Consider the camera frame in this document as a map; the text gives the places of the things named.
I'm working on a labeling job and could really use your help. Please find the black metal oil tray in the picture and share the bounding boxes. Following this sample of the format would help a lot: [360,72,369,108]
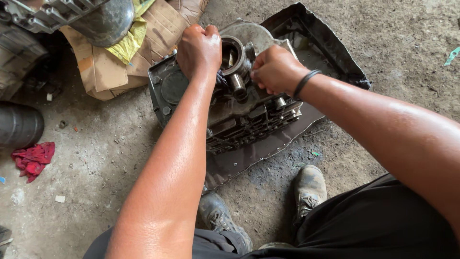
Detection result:
[203,2,371,195]

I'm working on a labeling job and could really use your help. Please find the grey finned engine cylinder block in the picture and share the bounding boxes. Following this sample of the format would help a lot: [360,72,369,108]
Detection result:
[148,35,303,155]

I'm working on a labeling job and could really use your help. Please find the person's right hand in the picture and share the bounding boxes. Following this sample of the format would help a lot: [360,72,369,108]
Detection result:
[250,45,312,97]

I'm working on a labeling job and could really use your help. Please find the dark oily rag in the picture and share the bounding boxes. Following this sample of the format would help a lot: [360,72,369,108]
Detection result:
[215,70,229,90]

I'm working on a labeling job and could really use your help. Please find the torn brown cardboard box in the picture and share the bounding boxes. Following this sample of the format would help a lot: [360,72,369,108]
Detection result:
[59,0,209,101]

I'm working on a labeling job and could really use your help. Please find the yellow plastic sack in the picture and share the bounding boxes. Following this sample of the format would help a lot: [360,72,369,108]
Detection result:
[105,0,157,66]

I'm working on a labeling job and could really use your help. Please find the person's left dusty shoe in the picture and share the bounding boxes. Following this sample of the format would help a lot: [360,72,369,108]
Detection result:
[198,192,253,255]

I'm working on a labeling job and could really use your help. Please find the person's dusty shoe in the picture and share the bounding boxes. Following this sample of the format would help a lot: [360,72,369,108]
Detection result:
[198,192,253,255]
[293,165,328,225]

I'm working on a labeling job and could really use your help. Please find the grey metal engine casing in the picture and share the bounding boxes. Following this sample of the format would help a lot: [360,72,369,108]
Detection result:
[0,0,136,48]

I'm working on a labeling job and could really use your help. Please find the person's right dusty shoe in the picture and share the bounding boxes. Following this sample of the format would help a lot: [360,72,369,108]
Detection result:
[293,165,328,225]

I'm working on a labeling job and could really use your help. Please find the green plastic scrap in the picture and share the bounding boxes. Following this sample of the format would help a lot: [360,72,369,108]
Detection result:
[443,47,460,67]

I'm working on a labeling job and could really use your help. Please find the black wrist band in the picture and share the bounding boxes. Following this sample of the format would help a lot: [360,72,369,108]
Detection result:
[293,69,322,100]

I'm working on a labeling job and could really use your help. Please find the person's left hand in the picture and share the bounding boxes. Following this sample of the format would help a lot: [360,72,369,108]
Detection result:
[176,24,223,80]

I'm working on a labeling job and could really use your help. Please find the red cloth rag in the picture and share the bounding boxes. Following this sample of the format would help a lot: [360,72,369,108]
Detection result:
[11,142,56,184]

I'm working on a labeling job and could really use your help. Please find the person's black trousers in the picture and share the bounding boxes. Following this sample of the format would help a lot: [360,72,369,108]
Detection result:
[83,173,460,259]

